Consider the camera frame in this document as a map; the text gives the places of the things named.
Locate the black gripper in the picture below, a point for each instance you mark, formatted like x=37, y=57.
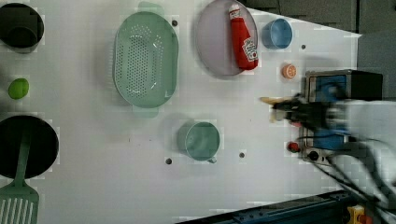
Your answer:
x=315, y=116

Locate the yellow plush peeled banana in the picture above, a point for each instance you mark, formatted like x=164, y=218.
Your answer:
x=276, y=114

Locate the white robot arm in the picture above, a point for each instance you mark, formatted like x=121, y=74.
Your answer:
x=366, y=164

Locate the silver black toaster oven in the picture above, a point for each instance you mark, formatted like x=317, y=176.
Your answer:
x=334, y=89

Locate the red toy fruit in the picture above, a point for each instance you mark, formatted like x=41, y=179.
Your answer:
x=293, y=147

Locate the orange slice toy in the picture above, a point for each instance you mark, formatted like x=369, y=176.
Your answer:
x=289, y=71

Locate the blue cup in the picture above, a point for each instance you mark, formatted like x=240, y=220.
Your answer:
x=277, y=34

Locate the red plush ketchup bottle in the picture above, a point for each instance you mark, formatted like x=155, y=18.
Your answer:
x=244, y=47

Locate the grey round plate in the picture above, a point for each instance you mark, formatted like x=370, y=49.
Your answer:
x=213, y=37

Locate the green mug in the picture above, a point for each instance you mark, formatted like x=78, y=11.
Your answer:
x=199, y=140

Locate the green perforated colander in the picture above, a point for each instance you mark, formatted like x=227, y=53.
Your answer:
x=145, y=60

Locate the black frying pan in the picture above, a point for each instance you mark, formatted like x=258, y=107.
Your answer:
x=43, y=151

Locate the green lime toy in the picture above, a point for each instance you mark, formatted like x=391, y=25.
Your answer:
x=18, y=88

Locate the black pot top left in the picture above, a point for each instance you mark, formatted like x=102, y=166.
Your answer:
x=21, y=26

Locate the green slotted spatula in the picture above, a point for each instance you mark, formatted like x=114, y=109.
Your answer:
x=19, y=201

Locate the blue metal frame rail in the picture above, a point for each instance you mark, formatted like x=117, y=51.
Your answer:
x=326, y=208

